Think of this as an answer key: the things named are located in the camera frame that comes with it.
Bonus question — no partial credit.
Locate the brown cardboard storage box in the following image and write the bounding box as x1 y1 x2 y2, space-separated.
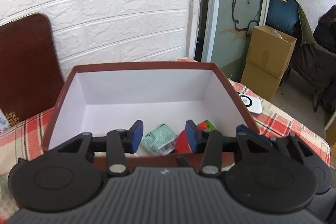
41 61 261 169

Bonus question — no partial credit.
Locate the floral white plastic bag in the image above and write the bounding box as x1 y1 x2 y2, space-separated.
0 110 11 133

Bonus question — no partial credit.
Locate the lower cardboard box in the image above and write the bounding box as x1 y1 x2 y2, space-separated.
240 62 281 101

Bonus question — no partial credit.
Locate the red round object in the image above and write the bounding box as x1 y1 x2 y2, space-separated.
175 130 191 153

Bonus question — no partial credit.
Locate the green printed carton box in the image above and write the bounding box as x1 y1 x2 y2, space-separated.
197 120 216 131

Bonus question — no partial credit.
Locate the seated person in black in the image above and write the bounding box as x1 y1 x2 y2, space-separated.
313 5 336 53

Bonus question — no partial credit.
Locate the upper cardboard box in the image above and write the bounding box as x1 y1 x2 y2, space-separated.
246 26 297 78

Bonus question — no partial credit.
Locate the red plaid bed sheet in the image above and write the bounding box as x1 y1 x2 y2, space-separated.
0 57 332 219

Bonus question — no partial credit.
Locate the chair with dark coat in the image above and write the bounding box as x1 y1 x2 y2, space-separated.
291 5 335 114

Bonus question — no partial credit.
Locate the green white snack packet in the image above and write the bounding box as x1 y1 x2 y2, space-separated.
141 124 179 156

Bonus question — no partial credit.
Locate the white round device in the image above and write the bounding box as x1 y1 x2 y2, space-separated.
238 92 263 115

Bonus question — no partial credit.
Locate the glass door with drawing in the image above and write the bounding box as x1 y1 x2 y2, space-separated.
202 0 287 68

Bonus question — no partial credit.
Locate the blue suitcase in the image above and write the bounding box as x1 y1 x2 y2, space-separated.
265 0 299 36

